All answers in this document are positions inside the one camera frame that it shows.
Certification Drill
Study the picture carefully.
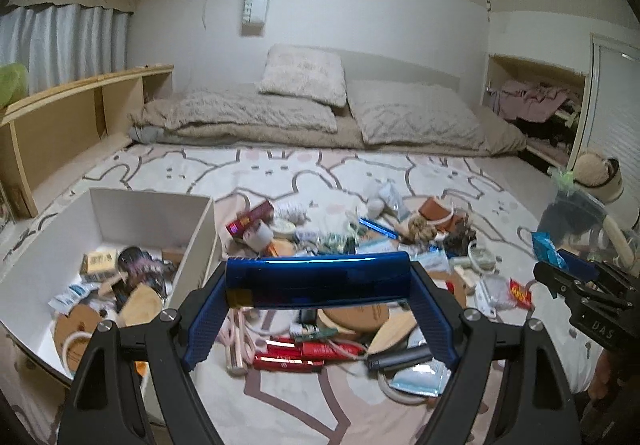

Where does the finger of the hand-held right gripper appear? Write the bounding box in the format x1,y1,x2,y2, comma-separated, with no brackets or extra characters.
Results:
532,260,593,300
556,249,602,283

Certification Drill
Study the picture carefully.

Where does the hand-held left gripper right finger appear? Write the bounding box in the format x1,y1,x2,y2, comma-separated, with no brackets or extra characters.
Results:
406,261,584,445

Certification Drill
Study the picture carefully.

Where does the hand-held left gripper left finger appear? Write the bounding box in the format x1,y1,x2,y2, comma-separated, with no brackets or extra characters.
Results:
56,261,241,445

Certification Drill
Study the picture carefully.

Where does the cyan wipes packet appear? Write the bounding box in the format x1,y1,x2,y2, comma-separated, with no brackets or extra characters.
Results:
531,231,569,267

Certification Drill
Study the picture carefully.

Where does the shiny blue cylinder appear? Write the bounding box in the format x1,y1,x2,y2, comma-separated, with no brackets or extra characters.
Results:
225,251,414,310

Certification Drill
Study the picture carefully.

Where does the white storage box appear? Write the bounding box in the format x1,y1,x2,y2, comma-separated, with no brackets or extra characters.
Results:
0,188,223,388

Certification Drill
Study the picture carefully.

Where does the red snack packet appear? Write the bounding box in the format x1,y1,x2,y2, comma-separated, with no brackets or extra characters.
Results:
508,276,534,309

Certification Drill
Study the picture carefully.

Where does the leaf-shaped wooden board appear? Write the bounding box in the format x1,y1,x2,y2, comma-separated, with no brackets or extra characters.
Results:
366,313,419,356

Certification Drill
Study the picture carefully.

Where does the black cylinder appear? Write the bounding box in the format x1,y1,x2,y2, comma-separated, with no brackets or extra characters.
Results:
366,345,434,372

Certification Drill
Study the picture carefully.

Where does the clear bag green ribbon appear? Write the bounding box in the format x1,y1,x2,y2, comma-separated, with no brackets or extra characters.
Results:
542,164,610,246

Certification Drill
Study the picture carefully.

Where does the blue face mask packet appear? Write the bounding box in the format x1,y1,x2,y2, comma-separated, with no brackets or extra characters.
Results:
389,356,452,397

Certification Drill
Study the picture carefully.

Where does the clear zip bag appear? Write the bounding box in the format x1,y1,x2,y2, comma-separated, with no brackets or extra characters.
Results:
476,274,512,314

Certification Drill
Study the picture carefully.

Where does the oval wooden board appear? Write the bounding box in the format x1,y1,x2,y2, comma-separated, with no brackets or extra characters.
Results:
121,284,167,327

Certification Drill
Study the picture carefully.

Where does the round cork coaster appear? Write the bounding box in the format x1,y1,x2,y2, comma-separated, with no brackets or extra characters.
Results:
54,303,103,378
316,303,392,339

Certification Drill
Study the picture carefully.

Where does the dark knitted piece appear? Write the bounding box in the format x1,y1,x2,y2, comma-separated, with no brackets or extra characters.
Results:
116,246,168,293

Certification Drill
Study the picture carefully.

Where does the dark fuzzy scrunchie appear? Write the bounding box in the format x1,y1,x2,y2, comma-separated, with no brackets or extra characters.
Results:
442,220,477,259

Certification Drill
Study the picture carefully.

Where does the long red box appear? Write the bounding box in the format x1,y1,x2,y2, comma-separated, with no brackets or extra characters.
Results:
251,353,326,372
299,341,367,361

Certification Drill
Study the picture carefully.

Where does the white tape roll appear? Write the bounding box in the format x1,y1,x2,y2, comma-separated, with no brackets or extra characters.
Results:
244,220,275,252

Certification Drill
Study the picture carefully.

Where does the shiny blue bar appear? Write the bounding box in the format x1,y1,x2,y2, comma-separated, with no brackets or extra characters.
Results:
358,216,402,241

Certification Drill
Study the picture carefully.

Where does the brown leather pouch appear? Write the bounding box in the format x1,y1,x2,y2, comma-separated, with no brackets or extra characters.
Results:
417,196,459,234

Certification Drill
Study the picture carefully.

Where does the red holographic box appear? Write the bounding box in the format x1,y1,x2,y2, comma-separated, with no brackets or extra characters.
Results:
225,200,276,239

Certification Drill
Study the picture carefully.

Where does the yellow tissue pack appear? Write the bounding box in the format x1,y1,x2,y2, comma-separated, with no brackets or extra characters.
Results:
79,249,119,284

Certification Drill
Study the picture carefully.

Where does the white crochet piece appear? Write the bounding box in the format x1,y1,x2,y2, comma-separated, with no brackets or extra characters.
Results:
276,202,309,224

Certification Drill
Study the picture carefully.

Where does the white sachet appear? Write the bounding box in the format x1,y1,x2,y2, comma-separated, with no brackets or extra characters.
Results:
49,284,94,314

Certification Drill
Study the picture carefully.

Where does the pile of clothes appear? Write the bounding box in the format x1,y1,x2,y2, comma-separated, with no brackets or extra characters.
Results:
492,78,583,161

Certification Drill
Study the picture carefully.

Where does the white closet door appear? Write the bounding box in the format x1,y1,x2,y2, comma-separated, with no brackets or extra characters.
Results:
586,32,640,163

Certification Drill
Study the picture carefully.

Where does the bunny print bed sheet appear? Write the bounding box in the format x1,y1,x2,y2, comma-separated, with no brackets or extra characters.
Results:
0,144,640,445

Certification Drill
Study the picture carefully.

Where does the beige folded duvet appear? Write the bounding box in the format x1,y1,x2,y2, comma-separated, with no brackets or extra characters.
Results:
128,98,527,157

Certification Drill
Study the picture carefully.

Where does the large fluffy beige pillow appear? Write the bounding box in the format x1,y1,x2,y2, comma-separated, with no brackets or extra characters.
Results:
141,89,339,134
347,79,487,151

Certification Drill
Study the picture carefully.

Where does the wooden headboard shelf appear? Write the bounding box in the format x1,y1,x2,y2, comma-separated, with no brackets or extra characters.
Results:
0,65,175,219

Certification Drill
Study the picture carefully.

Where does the small fluffy beige pillow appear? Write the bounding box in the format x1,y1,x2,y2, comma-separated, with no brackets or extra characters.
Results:
257,44,348,108

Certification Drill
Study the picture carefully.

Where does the green plush toy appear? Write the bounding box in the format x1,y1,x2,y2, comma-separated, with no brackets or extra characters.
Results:
0,62,30,109

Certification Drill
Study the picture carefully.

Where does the grey curtain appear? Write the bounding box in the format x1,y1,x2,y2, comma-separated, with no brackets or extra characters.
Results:
0,4,132,97

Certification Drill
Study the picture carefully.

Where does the pink charging cable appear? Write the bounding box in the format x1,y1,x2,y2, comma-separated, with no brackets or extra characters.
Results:
224,307,257,378

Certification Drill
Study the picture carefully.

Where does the white hoop ring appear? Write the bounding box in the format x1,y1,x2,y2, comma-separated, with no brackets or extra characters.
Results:
376,369,440,407

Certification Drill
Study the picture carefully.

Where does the knotted rope ball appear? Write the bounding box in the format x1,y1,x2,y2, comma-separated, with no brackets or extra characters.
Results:
406,215,437,244

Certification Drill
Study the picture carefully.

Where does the beige plush toy black strap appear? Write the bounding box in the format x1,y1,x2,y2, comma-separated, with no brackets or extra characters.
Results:
571,148,640,267

